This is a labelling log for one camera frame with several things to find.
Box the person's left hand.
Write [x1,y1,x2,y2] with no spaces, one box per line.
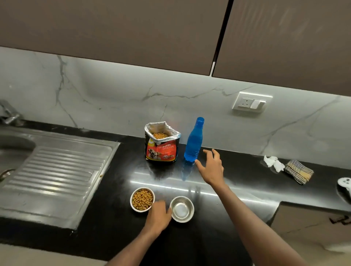
[144,200,173,233]

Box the person's right hand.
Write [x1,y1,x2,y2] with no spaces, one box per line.
[195,149,225,188]

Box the person's right forearm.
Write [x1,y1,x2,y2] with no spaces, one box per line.
[212,182,309,266]

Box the person's left forearm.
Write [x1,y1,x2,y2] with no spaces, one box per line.
[105,227,161,266]

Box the empty shiny steel bowl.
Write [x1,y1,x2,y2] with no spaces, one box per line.
[169,196,195,223]

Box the blue plastic water bottle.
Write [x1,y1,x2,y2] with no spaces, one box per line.
[184,117,205,163]

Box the brown kibble in bowl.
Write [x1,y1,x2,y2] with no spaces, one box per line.
[132,190,154,211]

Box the steel bowl with white rim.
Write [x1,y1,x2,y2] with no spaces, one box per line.
[130,187,156,213]

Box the red dog food bag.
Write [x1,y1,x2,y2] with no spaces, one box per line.
[144,121,181,163]

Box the striped folded kitchen cloth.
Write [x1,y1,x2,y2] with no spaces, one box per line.
[284,160,314,185]

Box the stainless steel sink with drainboard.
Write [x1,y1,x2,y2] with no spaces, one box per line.
[0,125,121,230]

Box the white controller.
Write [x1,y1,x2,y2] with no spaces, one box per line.
[337,177,351,193]

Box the chrome sink faucet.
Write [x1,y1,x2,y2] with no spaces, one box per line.
[0,99,24,126]

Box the white wall socket switch plate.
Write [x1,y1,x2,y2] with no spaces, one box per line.
[232,92,273,113]

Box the brown wall cabinet door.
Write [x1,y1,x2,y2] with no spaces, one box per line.
[0,0,229,76]
[212,0,351,97]

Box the curved metal handle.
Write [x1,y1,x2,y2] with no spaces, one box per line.
[0,168,16,182]

